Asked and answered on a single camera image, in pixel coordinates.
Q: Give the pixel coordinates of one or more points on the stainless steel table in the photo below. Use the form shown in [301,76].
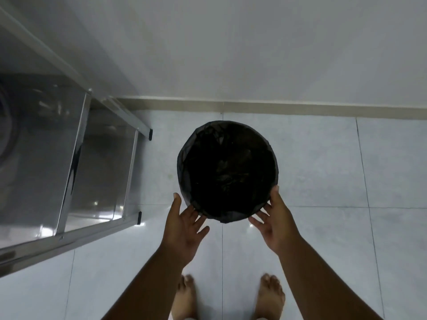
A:
[50,156]

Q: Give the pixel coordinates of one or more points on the person's left foot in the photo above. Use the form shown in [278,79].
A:
[184,298]

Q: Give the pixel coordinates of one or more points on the person's left thumb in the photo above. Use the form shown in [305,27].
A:
[177,203]

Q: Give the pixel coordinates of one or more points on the person's right middle finger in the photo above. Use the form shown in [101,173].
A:
[263,214]

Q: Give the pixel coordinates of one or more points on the person's left forearm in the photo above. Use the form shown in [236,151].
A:
[146,286]

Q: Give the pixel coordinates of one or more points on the person's right forearm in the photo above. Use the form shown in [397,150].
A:
[323,283]

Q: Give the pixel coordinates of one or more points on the person's foot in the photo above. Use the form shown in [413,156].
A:
[184,298]
[270,296]

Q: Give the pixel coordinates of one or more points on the person's left middle finger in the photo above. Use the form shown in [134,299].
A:
[198,221]

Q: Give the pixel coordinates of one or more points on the person's right foot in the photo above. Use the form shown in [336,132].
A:
[270,296]

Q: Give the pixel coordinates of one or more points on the person's right hand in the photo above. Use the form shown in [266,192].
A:
[279,226]

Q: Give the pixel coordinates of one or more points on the round bin with black bag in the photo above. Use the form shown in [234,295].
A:
[228,169]

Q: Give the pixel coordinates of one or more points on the person's right thumb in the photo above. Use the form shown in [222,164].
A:
[276,197]

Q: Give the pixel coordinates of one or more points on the person's left hand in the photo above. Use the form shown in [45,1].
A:
[180,231]

